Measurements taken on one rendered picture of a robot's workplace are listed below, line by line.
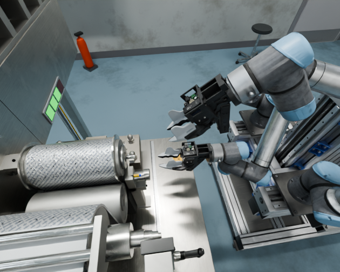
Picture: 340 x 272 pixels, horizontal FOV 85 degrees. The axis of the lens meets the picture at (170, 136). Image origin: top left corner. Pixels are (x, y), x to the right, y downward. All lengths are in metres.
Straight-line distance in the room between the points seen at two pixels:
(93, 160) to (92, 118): 2.04
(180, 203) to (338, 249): 1.60
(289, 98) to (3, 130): 0.77
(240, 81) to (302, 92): 0.13
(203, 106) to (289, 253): 1.73
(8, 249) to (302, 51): 0.58
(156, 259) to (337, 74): 0.59
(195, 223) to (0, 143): 0.74
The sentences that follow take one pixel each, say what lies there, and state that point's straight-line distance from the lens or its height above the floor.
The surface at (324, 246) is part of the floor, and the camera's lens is 2.18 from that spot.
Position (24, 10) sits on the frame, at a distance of 1.02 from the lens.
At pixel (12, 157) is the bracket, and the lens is 0.71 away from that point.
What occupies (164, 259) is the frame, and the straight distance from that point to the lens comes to 0.32.
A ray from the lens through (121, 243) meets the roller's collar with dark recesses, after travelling 0.40.
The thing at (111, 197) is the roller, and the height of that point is 1.23.
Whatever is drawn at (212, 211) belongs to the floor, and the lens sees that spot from 1.86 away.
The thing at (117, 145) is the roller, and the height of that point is 1.31.
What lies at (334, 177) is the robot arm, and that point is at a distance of 1.03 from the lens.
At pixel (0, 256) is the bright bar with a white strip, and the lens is 0.41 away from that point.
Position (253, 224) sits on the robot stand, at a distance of 1.71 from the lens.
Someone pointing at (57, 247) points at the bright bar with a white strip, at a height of 1.44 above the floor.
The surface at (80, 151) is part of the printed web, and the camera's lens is 0.58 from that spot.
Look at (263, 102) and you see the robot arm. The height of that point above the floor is 1.00.
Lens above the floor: 1.76
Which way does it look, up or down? 53 degrees down
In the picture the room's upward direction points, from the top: straight up
